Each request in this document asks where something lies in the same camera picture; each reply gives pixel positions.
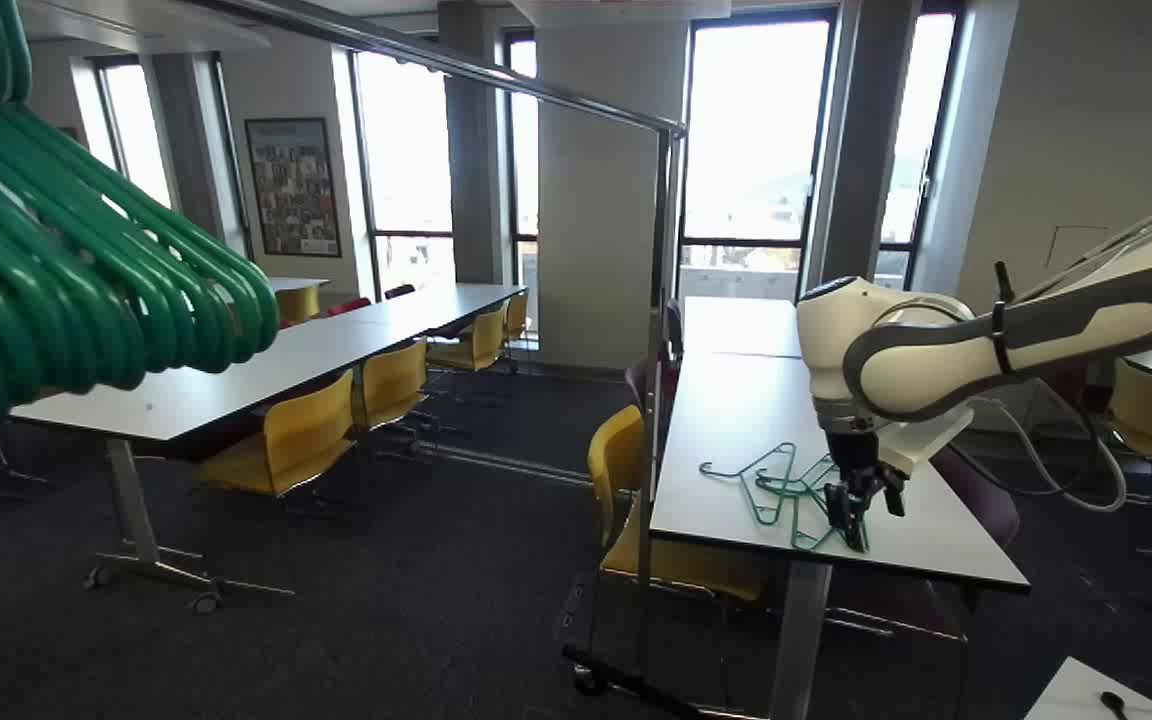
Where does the long white table left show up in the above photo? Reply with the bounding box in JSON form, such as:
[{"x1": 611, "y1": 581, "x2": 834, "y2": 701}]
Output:
[{"x1": 12, "y1": 282, "x2": 517, "y2": 607}]

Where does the framed wall picture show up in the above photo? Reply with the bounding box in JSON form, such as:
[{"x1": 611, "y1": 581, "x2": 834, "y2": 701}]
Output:
[{"x1": 244, "y1": 114, "x2": 340, "y2": 254}]

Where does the purple chair behind table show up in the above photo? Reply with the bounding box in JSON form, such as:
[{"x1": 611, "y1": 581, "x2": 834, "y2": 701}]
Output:
[{"x1": 935, "y1": 449, "x2": 1019, "y2": 550}]

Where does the green plastic hanger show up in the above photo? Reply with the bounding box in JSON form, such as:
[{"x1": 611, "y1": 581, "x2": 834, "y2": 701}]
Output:
[
  {"x1": 753, "y1": 461, "x2": 835, "y2": 547},
  {"x1": 701, "y1": 439, "x2": 805, "y2": 497}
]

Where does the green plastic hanger on table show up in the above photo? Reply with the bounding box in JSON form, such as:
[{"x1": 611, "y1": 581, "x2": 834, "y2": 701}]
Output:
[{"x1": 753, "y1": 461, "x2": 835, "y2": 547}]

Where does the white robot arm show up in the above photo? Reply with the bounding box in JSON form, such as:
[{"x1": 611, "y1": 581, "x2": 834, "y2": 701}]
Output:
[{"x1": 797, "y1": 214, "x2": 1152, "y2": 547}]

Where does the bunch of hung green hangers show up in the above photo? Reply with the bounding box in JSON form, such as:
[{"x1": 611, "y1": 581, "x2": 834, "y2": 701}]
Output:
[{"x1": 0, "y1": 0, "x2": 282, "y2": 412}]

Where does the white table under robot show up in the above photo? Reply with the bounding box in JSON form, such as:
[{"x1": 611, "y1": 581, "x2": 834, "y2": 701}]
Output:
[{"x1": 647, "y1": 294, "x2": 1027, "y2": 720}]

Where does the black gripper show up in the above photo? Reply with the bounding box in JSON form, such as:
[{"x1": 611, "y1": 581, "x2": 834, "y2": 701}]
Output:
[{"x1": 830, "y1": 431, "x2": 903, "y2": 550}]

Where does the metal clothing rack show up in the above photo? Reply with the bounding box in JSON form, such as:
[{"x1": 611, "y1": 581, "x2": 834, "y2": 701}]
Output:
[{"x1": 190, "y1": 0, "x2": 695, "y2": 705}]

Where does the yellow chair far left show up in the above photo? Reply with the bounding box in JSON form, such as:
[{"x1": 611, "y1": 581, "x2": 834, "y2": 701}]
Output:
[{"x1": 430, "y1": 305, "x2": 508, "y2": 372}]

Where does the yellow chair near rack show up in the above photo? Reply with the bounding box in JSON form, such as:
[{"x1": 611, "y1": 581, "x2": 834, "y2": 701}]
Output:
[{"x1": 587, "y1": 404, "x2": 767, "y2": 604}]

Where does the yellow chair front left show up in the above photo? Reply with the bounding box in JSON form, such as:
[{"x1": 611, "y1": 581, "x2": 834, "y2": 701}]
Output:
[{"x1": 197, "y1": 372, "x2": 351, "y2": 497}]

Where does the yellow chair middle left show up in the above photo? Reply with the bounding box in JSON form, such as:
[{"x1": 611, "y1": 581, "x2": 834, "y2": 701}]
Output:
[{"x1": 360, "y1": 345, "x2": 425, "y2": 431}]

